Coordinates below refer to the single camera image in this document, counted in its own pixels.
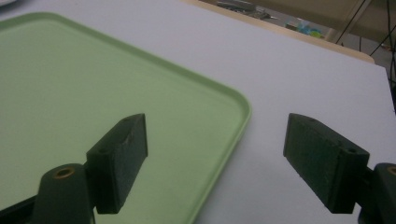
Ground white metal bar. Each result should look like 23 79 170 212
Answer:
330 0 373 44

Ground black cable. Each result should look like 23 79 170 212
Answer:
335 0 368 45

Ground turquoise plastic object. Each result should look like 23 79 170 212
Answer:
295 19 325 39

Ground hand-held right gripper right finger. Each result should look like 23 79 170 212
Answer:
282 112 371 215

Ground light green plastic tray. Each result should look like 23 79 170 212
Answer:
0 11 252 224

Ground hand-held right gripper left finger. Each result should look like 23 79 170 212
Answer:
86 113 149 215

